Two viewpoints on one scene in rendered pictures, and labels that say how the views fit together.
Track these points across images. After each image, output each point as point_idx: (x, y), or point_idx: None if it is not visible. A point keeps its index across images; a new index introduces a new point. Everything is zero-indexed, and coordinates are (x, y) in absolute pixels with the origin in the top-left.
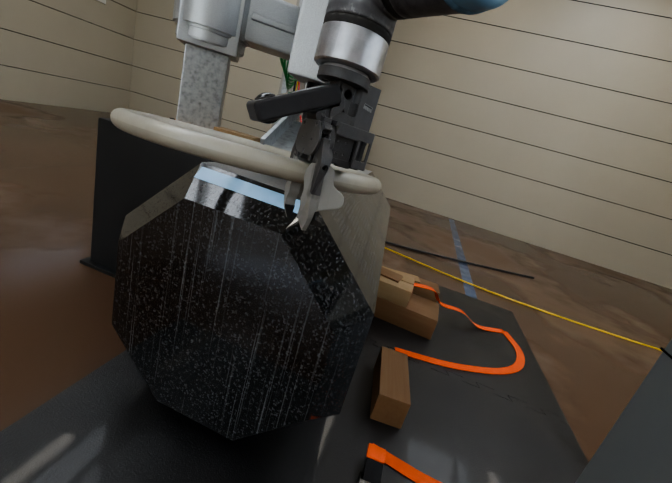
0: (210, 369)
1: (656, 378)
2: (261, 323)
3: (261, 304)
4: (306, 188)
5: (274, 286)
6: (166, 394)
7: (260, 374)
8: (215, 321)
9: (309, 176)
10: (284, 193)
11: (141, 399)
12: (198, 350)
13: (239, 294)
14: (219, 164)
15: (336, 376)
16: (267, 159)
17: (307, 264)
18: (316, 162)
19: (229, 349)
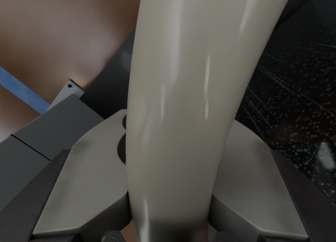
0: (290, 41)
1: None
2: (286, 87)
3: (301, 90)
4: (95, 152)
5: (307, 108)
6: (302, 10)
7: (257, 78)
8: (324, 45)
9: (83, 181)
10: (240, 123)
11: None
12: (312, 31)
13: (331, 70)
14: None
15: None
16: (139, 27)
17: (303, 155)
18: (23, 237)
19: (291, 57)
